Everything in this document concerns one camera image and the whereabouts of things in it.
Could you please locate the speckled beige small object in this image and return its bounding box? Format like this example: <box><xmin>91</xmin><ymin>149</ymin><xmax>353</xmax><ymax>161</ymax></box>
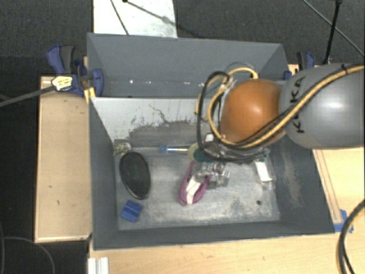
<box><xmin>113</xmin><ymin>142</ymin><xmax>132</xmax><ymax>156</ymax></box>

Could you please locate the purple and white strap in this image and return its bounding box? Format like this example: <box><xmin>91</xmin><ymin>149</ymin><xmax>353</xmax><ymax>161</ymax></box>
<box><xmin>178</xmin><ymin>161</ymin><xmax>211</xmax><ymax>207</ymax></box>

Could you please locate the clear blue-tipped stick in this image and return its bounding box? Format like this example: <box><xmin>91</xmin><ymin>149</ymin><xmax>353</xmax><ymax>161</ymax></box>
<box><xmin>157</xmin><ymin>144</ymin><xmax>191</xmax><ymax>154</ymax></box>

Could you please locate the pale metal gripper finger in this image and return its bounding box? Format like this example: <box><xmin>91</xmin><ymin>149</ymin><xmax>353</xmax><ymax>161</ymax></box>
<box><xmin>198</xmin><ymin>163</ymin><xmax>226</xmax><ymax>177</ymax></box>
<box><xmin>196</xmin><ymin>175</ymin><xmax>231</xmax><ymax>190</ymax></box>

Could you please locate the grey metal bin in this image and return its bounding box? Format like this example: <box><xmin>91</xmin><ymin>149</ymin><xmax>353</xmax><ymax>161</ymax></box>
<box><xmin>86</xmin><ymin>33</ymin><xmax>336</xmax><ymax>251</ymax></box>

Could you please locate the small blue folded block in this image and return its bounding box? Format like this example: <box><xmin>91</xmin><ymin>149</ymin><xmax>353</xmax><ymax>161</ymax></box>
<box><xmin>120</xmin><ymin>199</ymin><xmax>144</xmax><ymax>223</ymax></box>

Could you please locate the pale wood flat board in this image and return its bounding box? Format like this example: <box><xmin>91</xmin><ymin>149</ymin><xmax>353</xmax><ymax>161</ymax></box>
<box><xmin>34</xmin><ymin>74</ymin><xmax>94</xmax><ymax>244</ymax></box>

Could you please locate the cream and green round disc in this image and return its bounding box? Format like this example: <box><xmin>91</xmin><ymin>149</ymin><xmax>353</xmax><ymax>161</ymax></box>
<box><xmin>187</xmin><ymin>142</ymin><xmax>212</xmax><ymax>164</ymax></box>

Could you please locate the white rectangular plastic piece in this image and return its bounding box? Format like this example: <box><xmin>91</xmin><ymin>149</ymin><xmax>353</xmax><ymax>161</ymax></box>
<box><xmin>254</xmin><ymin>159</ymin><xmax>275</xmax><ymax>190</ymax></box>

